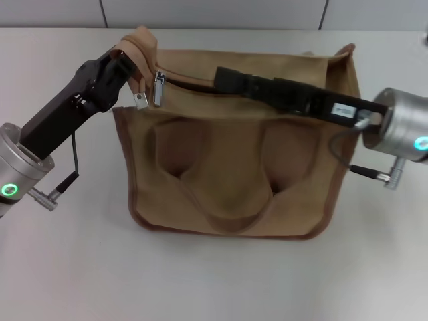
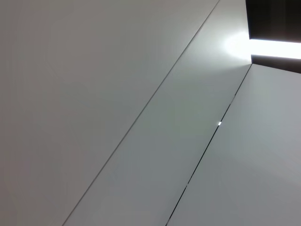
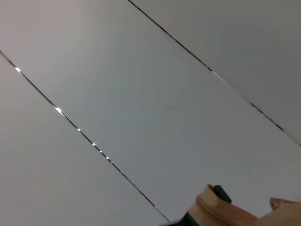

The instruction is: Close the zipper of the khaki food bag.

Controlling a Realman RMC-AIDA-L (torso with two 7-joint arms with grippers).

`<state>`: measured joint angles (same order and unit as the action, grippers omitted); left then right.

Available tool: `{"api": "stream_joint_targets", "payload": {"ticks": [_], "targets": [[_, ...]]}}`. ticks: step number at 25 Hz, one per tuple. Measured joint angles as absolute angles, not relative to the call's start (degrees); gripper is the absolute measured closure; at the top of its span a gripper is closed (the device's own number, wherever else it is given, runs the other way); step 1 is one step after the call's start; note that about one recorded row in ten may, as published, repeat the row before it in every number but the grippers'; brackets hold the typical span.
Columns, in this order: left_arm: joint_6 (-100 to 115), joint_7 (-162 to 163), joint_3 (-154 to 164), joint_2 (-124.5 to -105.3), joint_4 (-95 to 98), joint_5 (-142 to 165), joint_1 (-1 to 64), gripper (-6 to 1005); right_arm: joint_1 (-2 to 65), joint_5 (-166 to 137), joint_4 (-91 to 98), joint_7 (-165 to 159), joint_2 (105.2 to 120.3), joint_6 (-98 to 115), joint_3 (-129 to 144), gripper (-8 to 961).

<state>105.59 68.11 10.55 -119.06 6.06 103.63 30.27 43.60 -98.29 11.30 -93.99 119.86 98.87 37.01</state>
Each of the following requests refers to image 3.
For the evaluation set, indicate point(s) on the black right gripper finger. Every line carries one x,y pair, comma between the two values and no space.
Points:
222,193
182,221

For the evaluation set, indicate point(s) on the khaki canvas food bag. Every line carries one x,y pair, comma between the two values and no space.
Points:
223,213

